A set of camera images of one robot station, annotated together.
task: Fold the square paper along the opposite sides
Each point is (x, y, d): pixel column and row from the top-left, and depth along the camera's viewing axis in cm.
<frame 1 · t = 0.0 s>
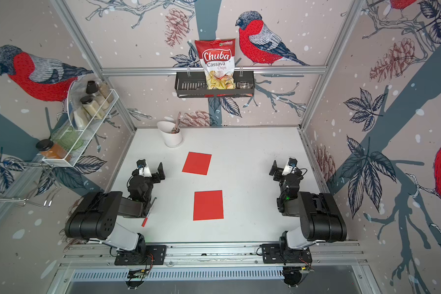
left hand: (154, 160, 90), fingers open
right hand: (283, 161, 91), fingers open
near red square paper: (208, 205, 90), on the table
red marker pen: (146, 218, 85), on the table
white utensil cup: (172, 135, 106), point 10 cm above the table

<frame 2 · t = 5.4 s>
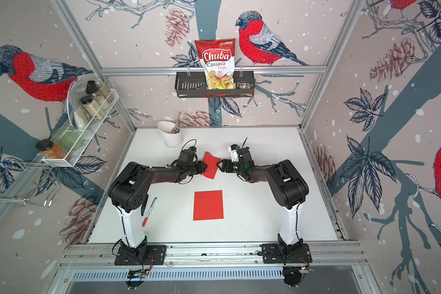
left hand: (208, 163, 100), fingers open
right hand: (220, 163, 98), fingers open
the named things where they were.

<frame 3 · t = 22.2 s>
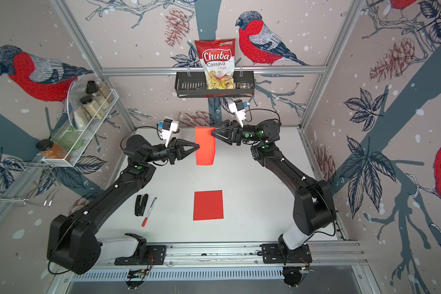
left hand: (198, 146, 62), fingers closed
right hand: (211, 134, 62), fingers open
black stapler: (140, 203, 87), point 3 cm above the table
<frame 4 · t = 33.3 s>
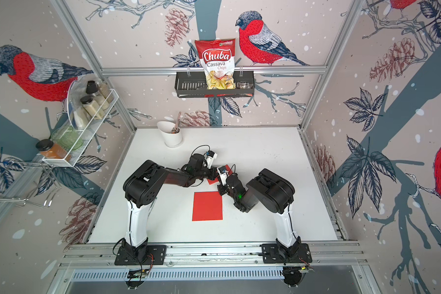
left hand: (223, 170, 99), fingers closed
right hand: (218, 177, 97), fingers closed
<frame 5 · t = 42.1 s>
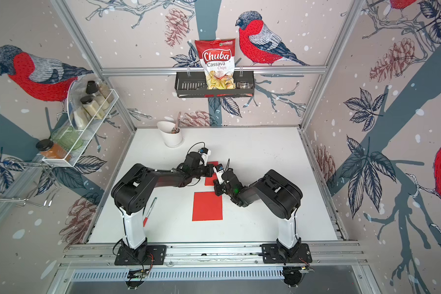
left hand: (220, 164, 96), fingers closed
right hand: (214, 181, 96), fingers closed
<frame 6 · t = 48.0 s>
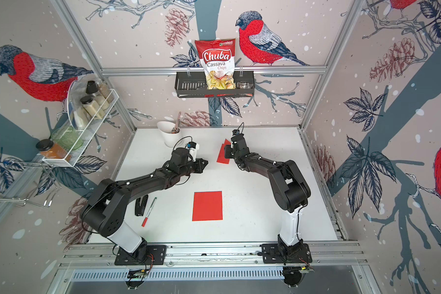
left hand: (210, 158, 89), fingers closed
right hand: (226, 146, 99), fingers open
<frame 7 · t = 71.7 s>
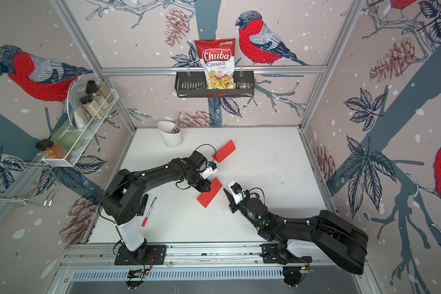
left hand: (211, 186, 89), fingers closed
right hand: (227, 186, 80), fingers open
near red square paper: (206, 198, 89), point 2 cm above the table
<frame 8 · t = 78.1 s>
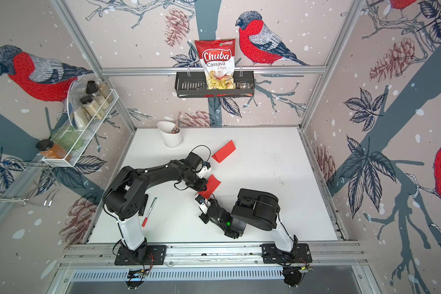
left hand: (207, 185, 93), fingers closed
right hand: (198, 203, 89), fingers closed
